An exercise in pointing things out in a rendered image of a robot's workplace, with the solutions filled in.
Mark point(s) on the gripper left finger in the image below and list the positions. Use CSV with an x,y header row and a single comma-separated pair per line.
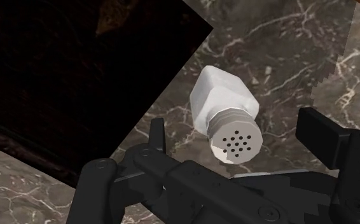
x,y
180,183

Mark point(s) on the white salt shaker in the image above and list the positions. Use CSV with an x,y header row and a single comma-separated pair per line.
x,y
220,102

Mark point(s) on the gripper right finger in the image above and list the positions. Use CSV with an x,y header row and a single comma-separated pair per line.
x,y
356,161

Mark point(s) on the dark robot stand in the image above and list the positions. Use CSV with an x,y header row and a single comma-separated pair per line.
x,y
74,77

